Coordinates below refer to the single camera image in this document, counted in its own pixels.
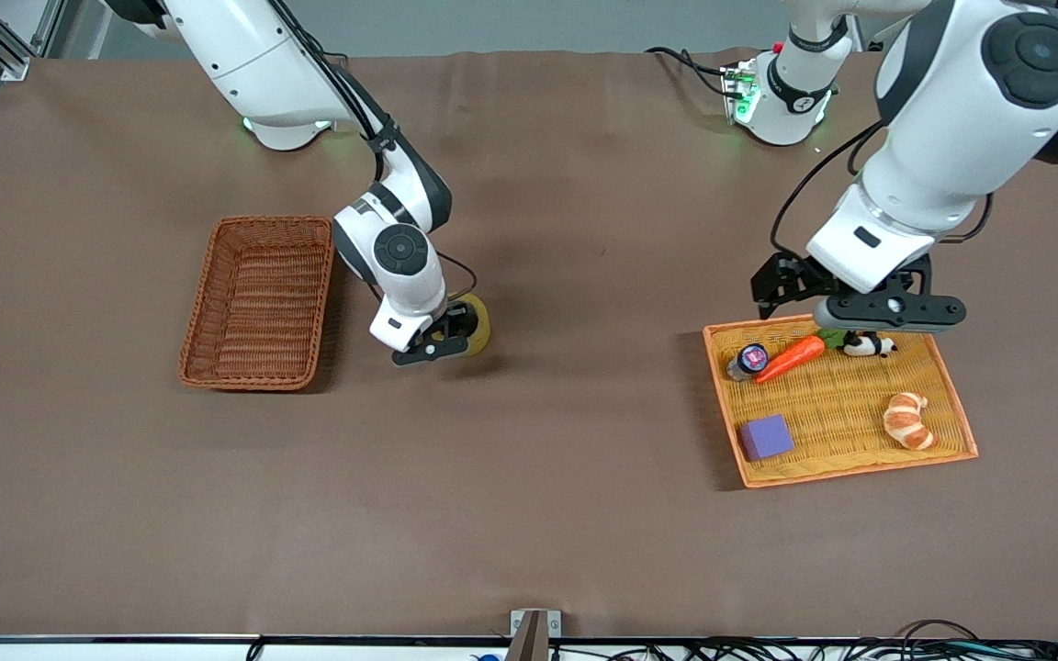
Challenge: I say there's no yellowish clear tape roll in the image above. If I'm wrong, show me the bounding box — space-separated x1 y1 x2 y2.
451 293 492 358

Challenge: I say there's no deep brown wicker basket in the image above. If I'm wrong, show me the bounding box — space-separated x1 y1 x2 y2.
178 215 338 393

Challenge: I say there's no flat orange wicker tray basket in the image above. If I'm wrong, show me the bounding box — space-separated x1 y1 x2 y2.
702 315 980 489

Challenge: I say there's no orange toy carrot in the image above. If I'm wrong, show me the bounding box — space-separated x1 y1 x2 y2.
754 329 848 386

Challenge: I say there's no small can with purple lid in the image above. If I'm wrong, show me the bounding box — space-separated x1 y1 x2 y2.
726 343 771 382

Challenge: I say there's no small toy panda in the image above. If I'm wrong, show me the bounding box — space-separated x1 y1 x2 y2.
842 330 899 360

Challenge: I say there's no purple foam block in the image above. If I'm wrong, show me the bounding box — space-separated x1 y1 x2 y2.
738 414 796 463

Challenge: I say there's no large table cover sheet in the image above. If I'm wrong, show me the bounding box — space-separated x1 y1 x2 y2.
0 50 1058 640

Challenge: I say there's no toy croissant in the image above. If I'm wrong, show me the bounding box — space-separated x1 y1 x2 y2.
883 392 939 452

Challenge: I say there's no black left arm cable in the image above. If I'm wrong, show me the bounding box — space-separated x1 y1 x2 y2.
770 119 995 260

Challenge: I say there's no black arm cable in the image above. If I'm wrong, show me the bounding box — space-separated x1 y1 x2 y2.
267 0 480 306
770 119 995 260

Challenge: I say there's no black left base cable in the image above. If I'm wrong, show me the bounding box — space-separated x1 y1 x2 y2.
644 46 734 98

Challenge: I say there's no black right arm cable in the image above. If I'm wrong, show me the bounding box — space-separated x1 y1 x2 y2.
267 0 480 306

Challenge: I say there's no metal bracket at table edge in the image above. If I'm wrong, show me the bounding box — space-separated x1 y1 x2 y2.
509 609 563 661

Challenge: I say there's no black cable bundle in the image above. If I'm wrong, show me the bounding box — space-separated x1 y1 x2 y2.
621 620 1058 661

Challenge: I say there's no aluminium frame profile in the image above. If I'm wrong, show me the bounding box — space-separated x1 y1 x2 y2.
0 0 67 82

